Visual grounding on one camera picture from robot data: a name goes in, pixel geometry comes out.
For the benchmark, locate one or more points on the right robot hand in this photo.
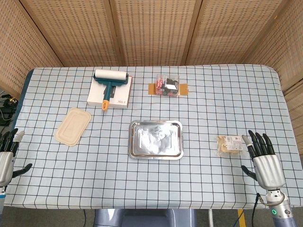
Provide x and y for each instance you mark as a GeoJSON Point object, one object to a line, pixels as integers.
{"type": "Point", "coordinates": [267, 165]}

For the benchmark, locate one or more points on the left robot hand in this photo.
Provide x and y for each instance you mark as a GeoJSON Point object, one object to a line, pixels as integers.
{"type": "Point", "coordinates": [5, 163]}

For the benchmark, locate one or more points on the clear bag of food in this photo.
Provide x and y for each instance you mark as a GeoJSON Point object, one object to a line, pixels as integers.
{"type": "Point", "coordinates": [230, 145]}

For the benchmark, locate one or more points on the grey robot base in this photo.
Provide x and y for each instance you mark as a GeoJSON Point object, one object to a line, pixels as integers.
{"type": "Point", "coordinates": [145, 218]}

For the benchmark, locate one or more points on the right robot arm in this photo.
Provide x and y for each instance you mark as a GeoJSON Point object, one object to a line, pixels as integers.
{"type": "Point", "coordinates": [280, 208]}

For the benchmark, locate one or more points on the stainless steel tray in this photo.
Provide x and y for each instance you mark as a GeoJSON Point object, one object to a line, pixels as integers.
{"type": "Point", "coordinates": [155, 139]}

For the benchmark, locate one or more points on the beige rectangular container lid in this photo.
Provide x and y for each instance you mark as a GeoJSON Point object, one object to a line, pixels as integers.
{"type": "Point", "coordinates": [73, 127]}

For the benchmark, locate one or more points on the brown cardboard flap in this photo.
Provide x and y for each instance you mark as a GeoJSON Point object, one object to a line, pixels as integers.
{"type": "Point", "coordinates": [183, 89]}

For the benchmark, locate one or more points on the blue checkered tablecloth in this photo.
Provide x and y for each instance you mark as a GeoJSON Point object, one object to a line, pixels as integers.
{"type": "Point", "coordinates": [151, 179]}

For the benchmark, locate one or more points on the clear plastic box of batteries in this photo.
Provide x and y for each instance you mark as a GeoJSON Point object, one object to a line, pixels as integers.
{"type": "Point", "coordinates": [166, 85]}

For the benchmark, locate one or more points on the white flat box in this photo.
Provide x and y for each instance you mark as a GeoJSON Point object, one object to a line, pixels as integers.
{"type": "Point", "coordinates": [118, 97]}

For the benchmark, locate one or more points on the woven bamboo folding screen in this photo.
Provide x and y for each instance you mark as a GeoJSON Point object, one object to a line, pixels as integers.
{"type": "Point", "coordinates": [151, 30]}

